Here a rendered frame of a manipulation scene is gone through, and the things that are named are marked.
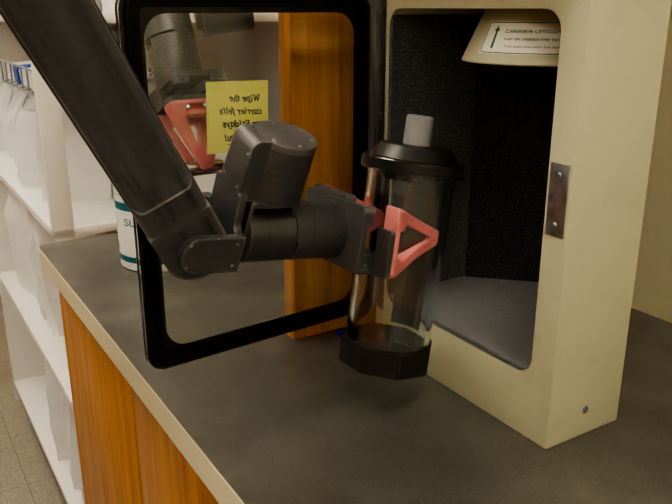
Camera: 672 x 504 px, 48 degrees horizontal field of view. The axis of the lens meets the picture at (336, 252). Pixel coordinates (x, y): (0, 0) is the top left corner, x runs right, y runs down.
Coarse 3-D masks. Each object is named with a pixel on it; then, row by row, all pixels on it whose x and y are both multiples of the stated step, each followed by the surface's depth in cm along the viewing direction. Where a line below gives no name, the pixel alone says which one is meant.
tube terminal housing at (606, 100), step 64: (448, 0) 78; (512, 0) 71; (576, 0) 64; (640, 0) 66; (576, 64) 66; (640, 64) 69; (576, 128) 67; (640, 128) 71; (576, 192) 69; (640, 192) 74; (576, 256) 71; (576, 320) 74; (448, 384) 89; (512, 384) 79; (576, 384) 77
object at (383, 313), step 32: (384, 160) 73; (384, 192) 75; (416, 192) 74; (448, 192) 75; (448, 224) 78; (352, 288) 80; (384, 288) 76; (416, 288) 76; (352, 320) 79; (384, 320) 77; (416, 320) 77
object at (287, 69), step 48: (192, 48) 76; (240, 48) 79; (288, 48) 82; (336, 48) 86; (192, 96) 77; (240, 96) 80; (288, 96) 84; (336, 96) 88; (192, 144) 78; (336, 144) 90; (192, 288) 83; (240, 288) 86; (288, 288) 91; (336, 288) 95; (144, 336) 81; (192, 336) 84
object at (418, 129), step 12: (408, 120) 76; (420, 120) 75; (432, 120) 76; (408, 132) 76; (420, 132) 76; (384, 144) 75; (396, 144) 74; (408, 144) 76; (420, 144) 76; (384, 156) 74; (396, 156) 74; (408, 156) 73; (420, 156) 73; (432, 156) 74; (444, 156) 74
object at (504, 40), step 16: (496, 16) 77; (512, 16) 75; (528, 16) 74; (544, 16) 74; (480, 32) 79; (496, 32) 76; (512, 32) 75; (528, 32) 74; (544, 32) 74; (560, 32) 73; (480, 48) 78; (496, 48) 76; (512, 48) 75; (528, 48) 74; (544, 48) 73; (496, 64) 76; (512, 64) 74; (528, 64) 74; (544, 64) 73
